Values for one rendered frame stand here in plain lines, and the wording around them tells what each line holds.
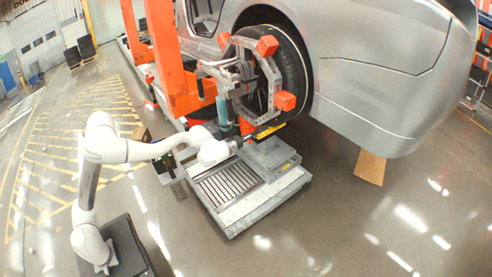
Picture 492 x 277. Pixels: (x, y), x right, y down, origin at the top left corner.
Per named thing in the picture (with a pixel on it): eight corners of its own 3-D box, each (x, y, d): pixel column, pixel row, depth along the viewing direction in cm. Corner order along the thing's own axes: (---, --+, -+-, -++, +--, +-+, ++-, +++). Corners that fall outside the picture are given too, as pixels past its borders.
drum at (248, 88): (258, 94, 124) (258, 72, 115) (229, 105, 115) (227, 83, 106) (244, 86, 133) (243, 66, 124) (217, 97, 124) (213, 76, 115)
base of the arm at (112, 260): (98, 280, 76) (92, 277, 72) (90, 248, 89) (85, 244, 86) (122, 270, 83) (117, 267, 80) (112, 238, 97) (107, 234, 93)
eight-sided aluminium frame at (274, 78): (279, 135, 125) (284, 46, 90) (271, 140, 122) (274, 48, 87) (230, 101, 159) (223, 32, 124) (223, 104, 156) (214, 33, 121)
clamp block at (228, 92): (244, 93, 100) (243, 84, 97) (228, 99, 96) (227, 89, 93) (238, 90, 104) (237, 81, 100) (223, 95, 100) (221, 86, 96)
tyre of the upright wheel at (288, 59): (339, 91, 104) (277, 2, 107) (313, 104, 94) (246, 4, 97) (280, 126, 163) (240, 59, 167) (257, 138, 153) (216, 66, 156)
